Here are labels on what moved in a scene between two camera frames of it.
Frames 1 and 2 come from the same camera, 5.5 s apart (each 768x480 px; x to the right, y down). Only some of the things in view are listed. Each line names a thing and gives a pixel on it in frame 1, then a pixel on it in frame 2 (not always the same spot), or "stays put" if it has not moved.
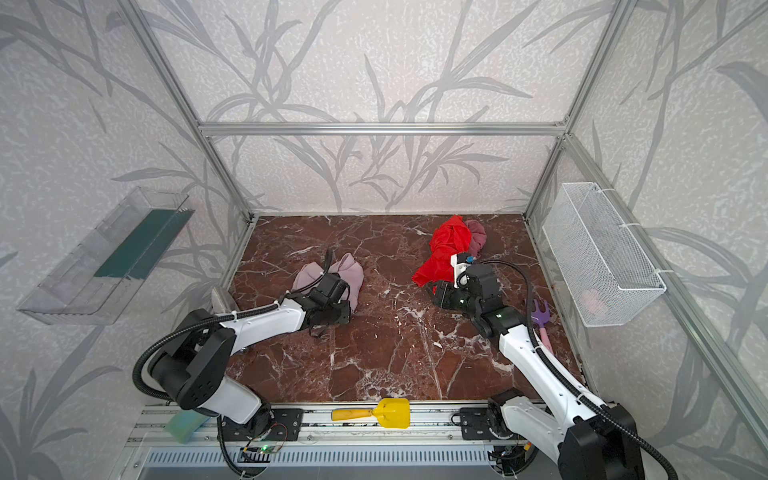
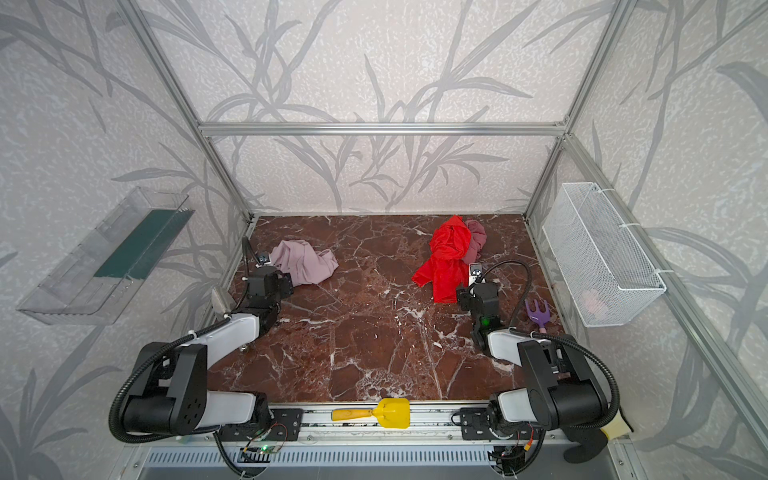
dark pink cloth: x=478 y=237 stays put
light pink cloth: x=346 y=268 to x=304 y=265
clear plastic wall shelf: x=95 y=282 stays put
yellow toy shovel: x=391 y=413 stays put
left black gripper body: x=339 y=306 to x=258 y=276
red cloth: x=449 y=239 stays put
